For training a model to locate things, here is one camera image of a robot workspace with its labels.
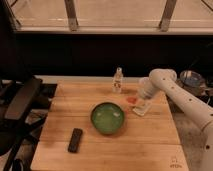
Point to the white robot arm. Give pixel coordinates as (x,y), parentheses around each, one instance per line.
(198,111)

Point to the metal window strut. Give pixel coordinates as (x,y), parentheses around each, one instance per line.
(167,15)
(71,14)

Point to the clear plastic bottle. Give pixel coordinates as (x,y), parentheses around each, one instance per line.
(117,80)

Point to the orange red pepper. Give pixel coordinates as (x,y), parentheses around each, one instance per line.
(131,100)

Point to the left metal window strut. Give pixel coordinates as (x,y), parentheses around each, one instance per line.
(71,14)

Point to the clear plastic cup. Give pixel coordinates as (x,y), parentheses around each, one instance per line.
(144,86)

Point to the metal bowl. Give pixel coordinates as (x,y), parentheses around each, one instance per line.
(191,78)

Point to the green bowl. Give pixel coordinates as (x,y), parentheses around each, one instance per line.
(107,118)

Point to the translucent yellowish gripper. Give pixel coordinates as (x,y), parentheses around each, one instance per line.
(139,101)

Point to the black remote control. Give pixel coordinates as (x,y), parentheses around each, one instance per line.
(75,140)

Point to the right metal window strut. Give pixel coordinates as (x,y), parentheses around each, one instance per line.
(167,15)

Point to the white sponge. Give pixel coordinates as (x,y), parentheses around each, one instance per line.
(140,110)

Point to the black office chair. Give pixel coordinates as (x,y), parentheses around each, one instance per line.
(13,128)

